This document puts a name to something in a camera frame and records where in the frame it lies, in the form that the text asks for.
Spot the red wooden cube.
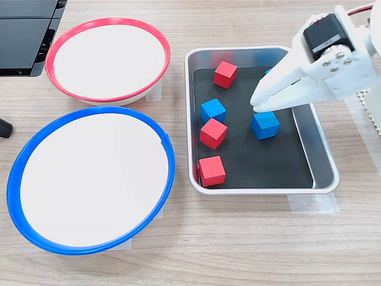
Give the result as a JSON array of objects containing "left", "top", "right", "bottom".
[
  {"left": 213, "top": 60, "right": 238, "bottom": 89},
  {"left": 198, "top": 155, "right": 226, "bottom": 188},
  {"left": 199, "top": 118, "right": 229, "bottom": 151}
]

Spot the silver metal tray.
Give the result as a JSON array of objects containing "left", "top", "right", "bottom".
[{"left": 183, "top": 45, "right": 341, "bottom": 196}]

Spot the black tray liner mat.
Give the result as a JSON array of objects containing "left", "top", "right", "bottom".
[{"left": 192, "top": 67, "right": 315, "bottom": 190}]

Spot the white perforated anti-slip mat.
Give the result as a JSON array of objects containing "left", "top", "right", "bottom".
[{"left": 355, "top": 88, "right": 381, "bottom": 139}]

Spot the red-rimmed white dish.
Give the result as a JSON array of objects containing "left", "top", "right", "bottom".
[{"left": 45, "top": 17, "right": 172, "bottom": 107}]

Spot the blue-rimmed white dish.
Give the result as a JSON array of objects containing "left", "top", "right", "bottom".
[{"left": 6, "top": 106, "right": 176, "bottom": 256}]

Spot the black electronic device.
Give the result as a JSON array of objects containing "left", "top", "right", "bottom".
[{"left": 0, "top": 0, "right": 68, "bottom": 77}]

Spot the black rounded stand foot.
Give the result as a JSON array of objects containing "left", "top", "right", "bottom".
[{"left": 0, "top": 117, "right": 14, "bottom": 139}]

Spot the red servo cable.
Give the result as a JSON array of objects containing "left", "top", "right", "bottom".
[{"left": 346, "top": 3, "right": 376, "bottom": 17}]

